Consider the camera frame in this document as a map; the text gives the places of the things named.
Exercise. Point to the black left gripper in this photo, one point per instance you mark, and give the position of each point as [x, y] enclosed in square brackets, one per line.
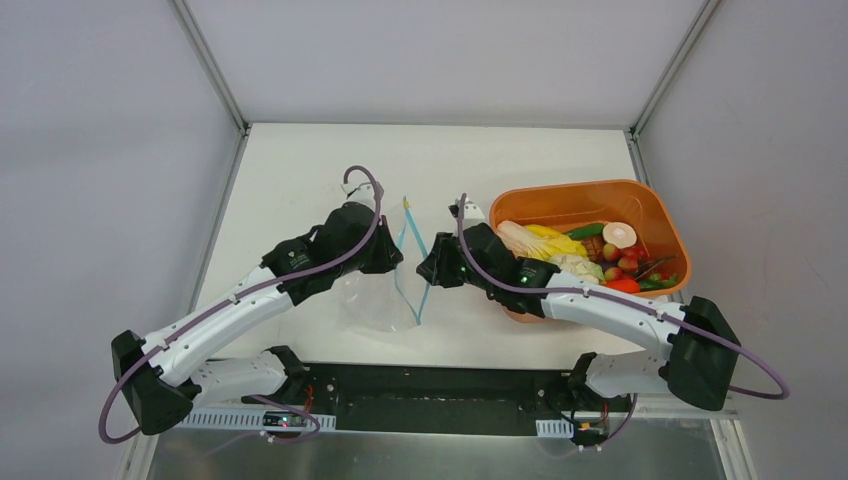
[383, 248]

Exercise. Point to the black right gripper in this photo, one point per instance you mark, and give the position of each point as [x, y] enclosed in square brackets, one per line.
[442, 263]

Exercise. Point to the clear zip top bag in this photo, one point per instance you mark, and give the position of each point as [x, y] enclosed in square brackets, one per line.
[394, 301]

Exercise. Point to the white cauliflower toy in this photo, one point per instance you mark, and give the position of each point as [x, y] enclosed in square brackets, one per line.
[580, 267]

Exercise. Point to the green cucumber toy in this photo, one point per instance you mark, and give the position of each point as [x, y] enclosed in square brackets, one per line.
[586, 231]

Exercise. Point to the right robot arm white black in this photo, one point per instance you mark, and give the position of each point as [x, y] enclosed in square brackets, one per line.
[685, 350]

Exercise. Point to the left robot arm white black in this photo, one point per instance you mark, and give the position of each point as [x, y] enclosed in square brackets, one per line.
[157, 376]

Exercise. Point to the yellow napa cabbage toy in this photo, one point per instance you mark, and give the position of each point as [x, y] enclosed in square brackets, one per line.
[537, 242]

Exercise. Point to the orange plastic basket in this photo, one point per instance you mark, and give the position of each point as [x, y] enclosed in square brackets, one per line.
[589, 206]

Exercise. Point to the red yellow peach toy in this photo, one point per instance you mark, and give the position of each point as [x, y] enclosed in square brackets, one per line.
[611, 253]

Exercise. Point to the white mushroom toy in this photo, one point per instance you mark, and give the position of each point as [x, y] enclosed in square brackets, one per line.
[619, 234]

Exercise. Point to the orange carrot toy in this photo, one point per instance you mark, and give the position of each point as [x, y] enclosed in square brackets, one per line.
[625, 285]

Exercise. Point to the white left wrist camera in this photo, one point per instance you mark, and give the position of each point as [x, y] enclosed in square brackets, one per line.
[362, 193]

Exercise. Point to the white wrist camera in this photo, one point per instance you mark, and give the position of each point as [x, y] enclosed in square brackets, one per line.
[467, 214]
[362, 193]

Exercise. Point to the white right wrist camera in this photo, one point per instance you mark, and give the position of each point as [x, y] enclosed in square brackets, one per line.
[467, 214]

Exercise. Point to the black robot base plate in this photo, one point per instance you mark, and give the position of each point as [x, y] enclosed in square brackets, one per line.
[441, 400]

